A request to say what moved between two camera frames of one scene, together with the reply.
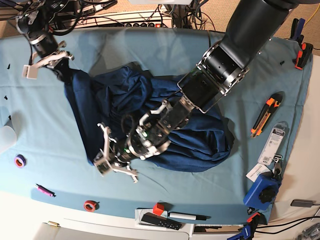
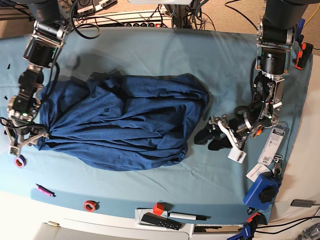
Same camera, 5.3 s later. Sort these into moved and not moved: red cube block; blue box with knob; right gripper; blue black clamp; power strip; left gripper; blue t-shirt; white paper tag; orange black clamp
Moved: left gripper; right gripper; blue t-shirt
Not moved: blue black clamp; orange black clamp; red cube block; white paper tag; power strip; blue box with knob
